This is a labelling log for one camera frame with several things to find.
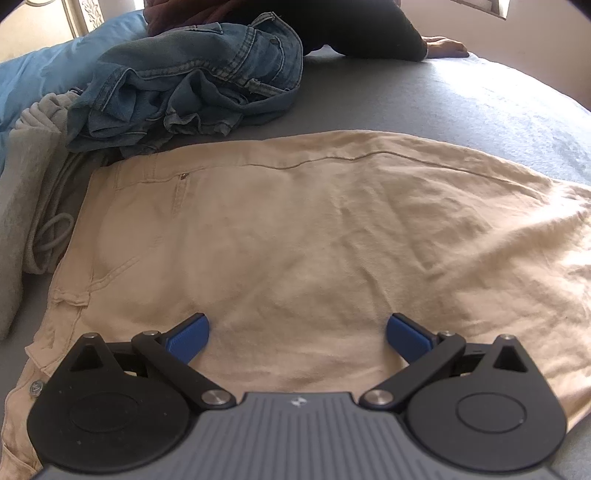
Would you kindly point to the seated person in maroon jacket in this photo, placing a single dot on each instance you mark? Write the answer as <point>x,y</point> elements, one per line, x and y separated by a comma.
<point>356,28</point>

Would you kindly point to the cream carved headboard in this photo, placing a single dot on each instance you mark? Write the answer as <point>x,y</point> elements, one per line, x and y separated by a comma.
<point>34,25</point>

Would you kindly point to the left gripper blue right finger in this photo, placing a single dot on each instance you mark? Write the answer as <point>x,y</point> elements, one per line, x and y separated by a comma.
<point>430,357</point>

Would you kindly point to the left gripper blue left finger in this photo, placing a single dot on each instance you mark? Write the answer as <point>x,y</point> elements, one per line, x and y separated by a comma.
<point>169,355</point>

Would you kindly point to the blue duvet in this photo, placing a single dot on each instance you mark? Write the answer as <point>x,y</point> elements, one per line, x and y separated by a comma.
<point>74,65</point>

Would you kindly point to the beige trousers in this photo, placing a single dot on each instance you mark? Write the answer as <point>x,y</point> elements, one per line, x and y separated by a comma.
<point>300,263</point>

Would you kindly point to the blue denim jeans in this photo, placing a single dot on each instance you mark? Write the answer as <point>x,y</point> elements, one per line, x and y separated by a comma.
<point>197,80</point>

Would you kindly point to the grey sweatpants with drawstring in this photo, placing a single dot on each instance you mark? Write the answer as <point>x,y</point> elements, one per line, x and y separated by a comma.
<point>42,189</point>

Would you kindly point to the grey bed blanket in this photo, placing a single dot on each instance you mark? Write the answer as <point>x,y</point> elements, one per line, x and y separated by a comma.
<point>438,101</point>

